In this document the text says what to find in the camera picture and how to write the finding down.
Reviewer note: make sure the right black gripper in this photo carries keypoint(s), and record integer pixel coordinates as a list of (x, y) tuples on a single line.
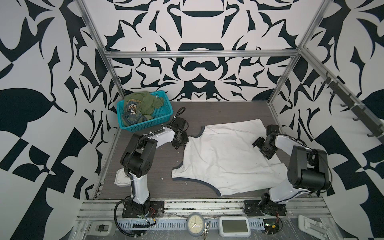
[(258, 142)]

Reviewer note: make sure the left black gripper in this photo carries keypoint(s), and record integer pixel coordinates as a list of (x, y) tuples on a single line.
[(187, 139)]

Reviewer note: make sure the teal plastic basket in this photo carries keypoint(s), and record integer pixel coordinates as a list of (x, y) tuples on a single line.
[(159, 116)]

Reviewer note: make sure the white tank top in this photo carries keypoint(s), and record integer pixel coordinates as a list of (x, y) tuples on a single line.
[(223, 158)]

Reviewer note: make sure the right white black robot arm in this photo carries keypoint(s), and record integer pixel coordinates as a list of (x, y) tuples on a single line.
[(308, 170)]

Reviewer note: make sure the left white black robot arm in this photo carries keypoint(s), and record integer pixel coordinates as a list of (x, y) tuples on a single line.
[(139, 155)]

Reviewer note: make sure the green tank top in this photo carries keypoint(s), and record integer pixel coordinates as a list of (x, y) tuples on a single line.
[(138, 107)]

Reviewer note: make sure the small white square clock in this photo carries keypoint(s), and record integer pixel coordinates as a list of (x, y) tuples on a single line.
[(121, 179)]

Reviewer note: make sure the small green circuit board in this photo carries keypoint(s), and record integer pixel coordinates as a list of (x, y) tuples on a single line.
[(272, 226)]

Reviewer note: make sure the round analog clock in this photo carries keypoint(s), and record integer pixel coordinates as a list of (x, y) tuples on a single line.
[(196, 225)]

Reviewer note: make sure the white digital display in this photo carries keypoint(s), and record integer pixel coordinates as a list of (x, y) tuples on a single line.
[(234, 226)]

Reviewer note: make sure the white plastic stand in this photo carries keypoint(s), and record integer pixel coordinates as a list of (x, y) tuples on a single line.
[(311, 227)]

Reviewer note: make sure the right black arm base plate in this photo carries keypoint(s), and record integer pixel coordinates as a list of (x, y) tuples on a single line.
[(255, 208)]

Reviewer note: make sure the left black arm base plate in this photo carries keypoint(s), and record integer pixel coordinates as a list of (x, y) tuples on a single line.
[(149, 209)]

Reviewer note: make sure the horizontal aluminium frame bar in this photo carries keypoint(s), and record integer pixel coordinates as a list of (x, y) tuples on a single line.
[(201, 54)]

